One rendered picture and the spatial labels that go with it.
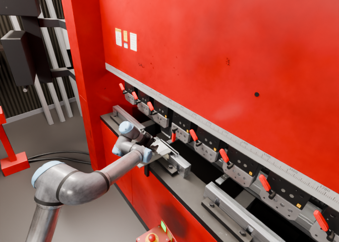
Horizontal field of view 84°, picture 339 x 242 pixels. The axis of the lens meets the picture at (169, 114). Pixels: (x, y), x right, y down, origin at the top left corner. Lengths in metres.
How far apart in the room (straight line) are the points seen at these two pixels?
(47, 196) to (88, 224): 1.46
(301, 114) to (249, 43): 0.31
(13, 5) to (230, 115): 1.61
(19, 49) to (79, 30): 0.46
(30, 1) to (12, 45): 0.34
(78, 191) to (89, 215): 1.57
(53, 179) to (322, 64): 0.93
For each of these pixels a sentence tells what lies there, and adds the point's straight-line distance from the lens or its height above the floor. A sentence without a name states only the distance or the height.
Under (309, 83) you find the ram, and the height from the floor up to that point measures 1.71.
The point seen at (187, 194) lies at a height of 0.87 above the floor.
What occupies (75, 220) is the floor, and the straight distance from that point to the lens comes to 2.33.
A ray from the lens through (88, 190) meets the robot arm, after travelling 0.76.
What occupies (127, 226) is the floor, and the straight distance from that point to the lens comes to 2.19.
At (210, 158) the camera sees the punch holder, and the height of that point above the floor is 1.20.
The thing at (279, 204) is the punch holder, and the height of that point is 1.21.
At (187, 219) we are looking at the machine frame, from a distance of 1.34.
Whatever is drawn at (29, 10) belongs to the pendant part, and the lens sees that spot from 1.85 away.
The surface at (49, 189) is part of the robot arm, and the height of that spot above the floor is 1.31.
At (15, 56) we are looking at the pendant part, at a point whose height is 1.48.
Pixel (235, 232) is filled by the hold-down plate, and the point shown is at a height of 0.90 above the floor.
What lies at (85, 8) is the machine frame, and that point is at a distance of 1.78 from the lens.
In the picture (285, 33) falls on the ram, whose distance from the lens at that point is 0.75.
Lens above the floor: 1.89
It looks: 30 degrees down
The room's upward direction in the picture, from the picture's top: 5 degrees clockwise
